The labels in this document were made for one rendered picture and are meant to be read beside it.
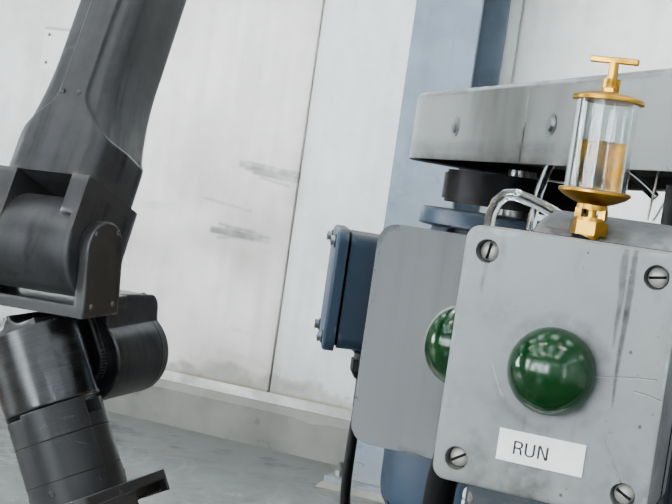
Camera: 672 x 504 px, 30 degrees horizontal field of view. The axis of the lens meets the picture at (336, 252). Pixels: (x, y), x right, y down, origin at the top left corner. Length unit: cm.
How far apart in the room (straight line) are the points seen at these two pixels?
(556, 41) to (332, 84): 111
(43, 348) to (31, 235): 7
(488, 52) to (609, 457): 548
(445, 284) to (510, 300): 47
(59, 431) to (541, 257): 38
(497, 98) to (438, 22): 473
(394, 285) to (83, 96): 28
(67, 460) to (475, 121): 35
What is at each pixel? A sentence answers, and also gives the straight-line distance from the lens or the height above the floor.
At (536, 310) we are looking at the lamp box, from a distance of 43.
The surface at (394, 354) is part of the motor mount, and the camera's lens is 91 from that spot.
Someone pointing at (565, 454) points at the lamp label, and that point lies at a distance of 43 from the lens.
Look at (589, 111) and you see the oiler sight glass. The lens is 51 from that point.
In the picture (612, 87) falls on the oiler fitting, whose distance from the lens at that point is 51.
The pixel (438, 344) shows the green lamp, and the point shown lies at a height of 129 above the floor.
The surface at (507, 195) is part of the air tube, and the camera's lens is 59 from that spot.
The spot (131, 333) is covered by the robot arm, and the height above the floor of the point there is 123.
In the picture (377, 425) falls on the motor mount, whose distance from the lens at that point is 92.
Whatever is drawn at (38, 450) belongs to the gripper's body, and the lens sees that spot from 75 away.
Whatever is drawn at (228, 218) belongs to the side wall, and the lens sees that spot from 637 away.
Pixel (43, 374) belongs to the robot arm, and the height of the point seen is 121.
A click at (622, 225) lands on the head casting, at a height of 134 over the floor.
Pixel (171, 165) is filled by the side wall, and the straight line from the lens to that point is 655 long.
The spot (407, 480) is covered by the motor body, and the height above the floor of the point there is 112.
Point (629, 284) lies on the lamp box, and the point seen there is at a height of 132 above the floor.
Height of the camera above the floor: 134
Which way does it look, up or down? 3 degrees down
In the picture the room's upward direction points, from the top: 8 degrees clockwise
